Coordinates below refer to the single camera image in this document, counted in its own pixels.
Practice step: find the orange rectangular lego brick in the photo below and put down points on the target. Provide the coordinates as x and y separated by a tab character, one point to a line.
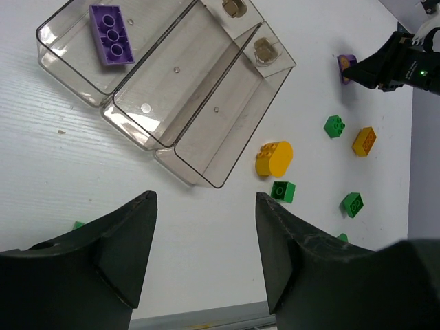
364	142

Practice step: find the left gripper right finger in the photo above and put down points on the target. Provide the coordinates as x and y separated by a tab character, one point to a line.
316	281

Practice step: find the dark green lego brick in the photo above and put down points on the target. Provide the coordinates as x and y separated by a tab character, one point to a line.
353	204

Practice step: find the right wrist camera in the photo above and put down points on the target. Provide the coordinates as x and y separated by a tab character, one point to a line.
431	7

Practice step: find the yellow rounded lego brick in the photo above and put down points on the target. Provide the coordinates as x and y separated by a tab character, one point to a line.
274	159

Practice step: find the small green lego brick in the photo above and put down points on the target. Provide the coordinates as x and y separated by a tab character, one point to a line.
334	126

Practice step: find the large purple lego brick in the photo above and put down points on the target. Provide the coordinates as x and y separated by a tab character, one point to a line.
110	35

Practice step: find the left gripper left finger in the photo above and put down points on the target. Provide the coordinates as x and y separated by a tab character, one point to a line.
89	278

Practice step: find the clear three-compartment tray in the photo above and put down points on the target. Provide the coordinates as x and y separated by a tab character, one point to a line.
204	76

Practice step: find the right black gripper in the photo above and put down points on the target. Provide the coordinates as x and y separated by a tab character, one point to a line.
400	61

